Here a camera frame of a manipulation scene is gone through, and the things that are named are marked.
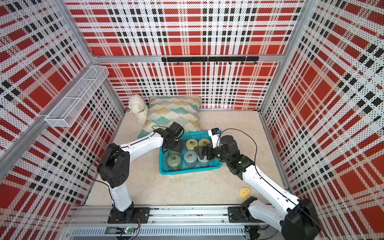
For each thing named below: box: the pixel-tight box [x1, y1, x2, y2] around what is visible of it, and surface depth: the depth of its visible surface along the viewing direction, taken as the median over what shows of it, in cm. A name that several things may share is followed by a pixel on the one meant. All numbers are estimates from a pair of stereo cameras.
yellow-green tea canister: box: [185, 138, 199, 150], surface depth 92 cm
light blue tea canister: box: [197, 155, 210, 167], surface depth 90 cm
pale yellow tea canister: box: [198, 138, 212, 146], surface depth 92 cm
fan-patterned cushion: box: [137, 95, 202, 138], surface depth 100 cm
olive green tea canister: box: [167, 153, 182, 171], surface depth 86 cm
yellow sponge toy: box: [240, 187, 250, 199], surface depth 82 cm
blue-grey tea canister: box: [184, 150, 198, 168], surface depth 87 cm
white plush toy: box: [129, 94, 149, 125], surface depth 103 cm
